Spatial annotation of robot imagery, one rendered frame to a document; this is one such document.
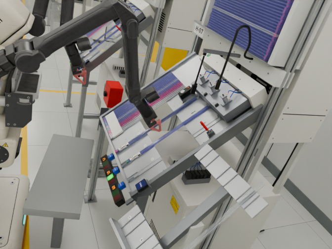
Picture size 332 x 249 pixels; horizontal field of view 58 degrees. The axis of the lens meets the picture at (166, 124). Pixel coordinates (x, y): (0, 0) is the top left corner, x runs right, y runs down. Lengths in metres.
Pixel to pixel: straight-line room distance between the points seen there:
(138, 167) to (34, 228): 0.95
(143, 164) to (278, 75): 0.72
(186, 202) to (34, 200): 0.72
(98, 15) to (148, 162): 0.70
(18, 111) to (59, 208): 0.45
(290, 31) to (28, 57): 0.95
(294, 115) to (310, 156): 1.54
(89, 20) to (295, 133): 1.11
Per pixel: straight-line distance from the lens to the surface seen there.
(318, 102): 1.63
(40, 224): 2.19
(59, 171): 1.63
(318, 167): 3.03
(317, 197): 3.08
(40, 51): 1.14
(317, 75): 1.52
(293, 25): 1.28
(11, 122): 1.41
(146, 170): 1.41
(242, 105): 1.37
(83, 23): 1.11
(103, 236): 2.14
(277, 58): 1.29
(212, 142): 1.34
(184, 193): 1.63
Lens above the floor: 1.64
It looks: 28 degrees down
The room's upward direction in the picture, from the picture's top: 16 degrees clockwise
